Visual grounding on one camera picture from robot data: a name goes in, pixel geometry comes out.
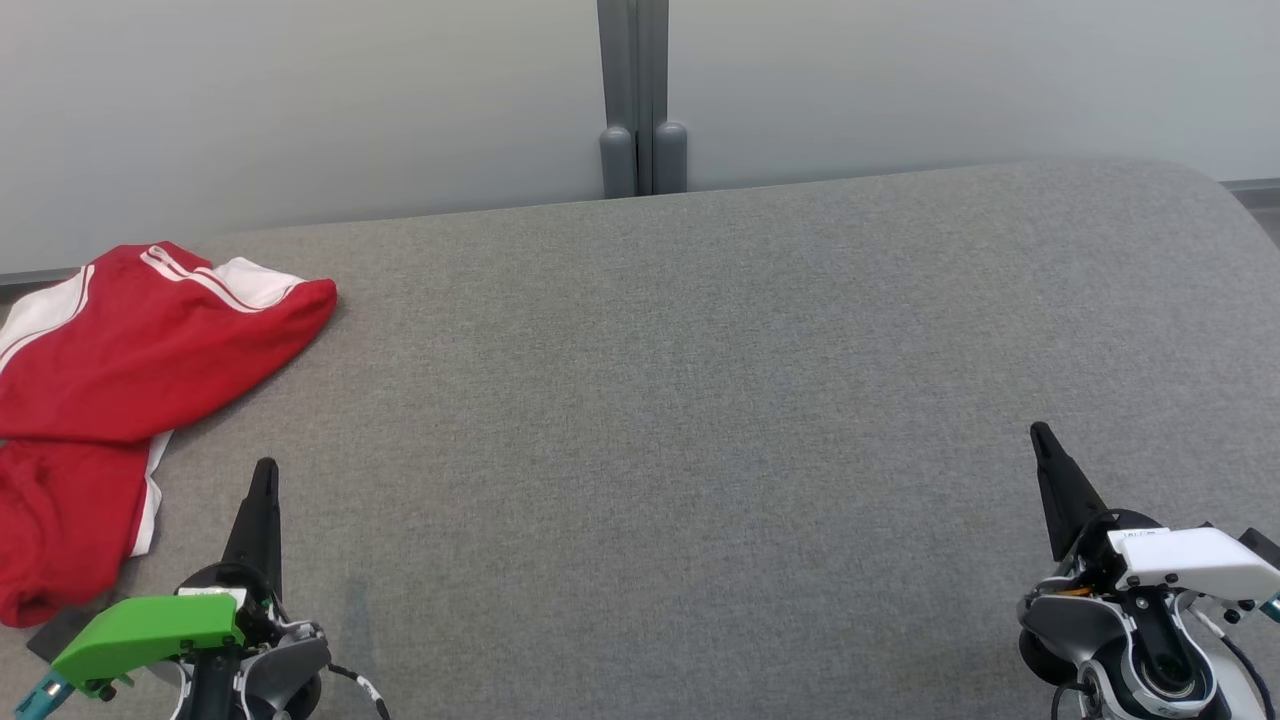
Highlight left cable with teal plug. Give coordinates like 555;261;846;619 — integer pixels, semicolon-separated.
14;672;73;720

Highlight red shorts with white stripe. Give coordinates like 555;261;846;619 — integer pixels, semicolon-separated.
0;430;174;629

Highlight red shirt with white stripes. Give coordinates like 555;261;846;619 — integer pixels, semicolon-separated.
0;242;338;444

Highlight cable with teal plug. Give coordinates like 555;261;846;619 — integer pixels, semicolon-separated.
1195;593;1280;720
14;672;73;720

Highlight grey double partition post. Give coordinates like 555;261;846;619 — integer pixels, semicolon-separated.
597;0;689;199

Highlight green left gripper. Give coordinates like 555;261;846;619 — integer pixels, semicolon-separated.
50;458;284;699

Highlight right cable with teal plug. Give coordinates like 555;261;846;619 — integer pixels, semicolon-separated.
1195;593;1280;720

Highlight black white striped cable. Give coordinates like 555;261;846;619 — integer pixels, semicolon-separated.
325;663;391;720

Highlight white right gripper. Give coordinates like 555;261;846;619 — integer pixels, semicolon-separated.
1030;422;1280;598

